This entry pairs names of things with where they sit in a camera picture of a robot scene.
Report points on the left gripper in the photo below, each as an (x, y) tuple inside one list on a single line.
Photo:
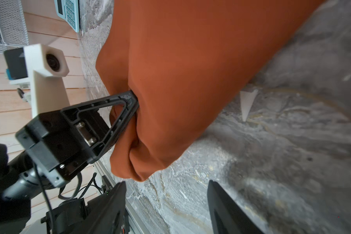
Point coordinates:
[(62, 143)]

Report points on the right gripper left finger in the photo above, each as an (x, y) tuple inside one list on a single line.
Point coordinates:
[(107, 216)]

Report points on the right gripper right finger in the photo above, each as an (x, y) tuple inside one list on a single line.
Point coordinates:
[(226, 216)]

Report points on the rust orange skirt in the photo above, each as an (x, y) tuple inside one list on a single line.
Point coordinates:
[(185, 61)]

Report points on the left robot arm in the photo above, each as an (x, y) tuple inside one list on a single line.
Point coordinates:
[(21, 181)]

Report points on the teal calculator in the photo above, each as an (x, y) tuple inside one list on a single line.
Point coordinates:
[(69, 11)]

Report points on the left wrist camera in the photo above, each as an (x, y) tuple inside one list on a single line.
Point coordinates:
[(42, 68)]

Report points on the white wire shelf rack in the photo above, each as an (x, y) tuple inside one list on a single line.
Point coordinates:
[(13, 31)]

